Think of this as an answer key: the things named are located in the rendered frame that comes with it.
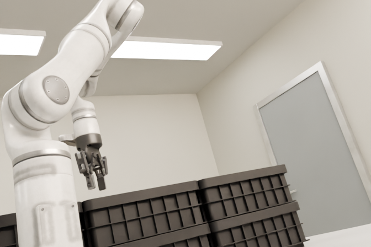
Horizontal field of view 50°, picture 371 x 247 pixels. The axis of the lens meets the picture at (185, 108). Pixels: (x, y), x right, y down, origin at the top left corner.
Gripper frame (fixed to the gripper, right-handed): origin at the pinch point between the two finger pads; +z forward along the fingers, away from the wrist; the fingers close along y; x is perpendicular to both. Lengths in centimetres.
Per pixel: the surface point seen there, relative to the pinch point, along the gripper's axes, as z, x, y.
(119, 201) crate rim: 9.2, -14.3, -17.0
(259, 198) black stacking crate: 15.3, -41.4, 11.3
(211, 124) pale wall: -123, 45, 421
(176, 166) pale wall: -74, 97, 384
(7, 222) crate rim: 9.1, 2.5, -33.6
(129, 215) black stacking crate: 12.6, -15.0, -14.8
